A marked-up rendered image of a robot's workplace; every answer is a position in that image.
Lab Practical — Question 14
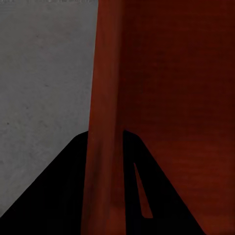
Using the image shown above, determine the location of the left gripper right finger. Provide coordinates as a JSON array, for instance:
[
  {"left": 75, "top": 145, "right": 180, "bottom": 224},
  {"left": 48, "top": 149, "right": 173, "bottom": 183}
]
[{"left": 123, "top": 130, "right": 205, "bottom": 235}]

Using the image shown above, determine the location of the storage box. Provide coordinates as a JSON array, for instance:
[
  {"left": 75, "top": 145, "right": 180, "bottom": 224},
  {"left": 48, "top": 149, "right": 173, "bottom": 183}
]
[{"left": 80, "top": 0, "right": 235, "bottom": 235}]

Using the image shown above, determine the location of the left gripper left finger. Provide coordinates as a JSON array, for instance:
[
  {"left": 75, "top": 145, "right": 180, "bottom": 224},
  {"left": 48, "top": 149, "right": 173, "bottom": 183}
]
[{"left": 0, "top": 131, "right": 88, "bottom": 235}]

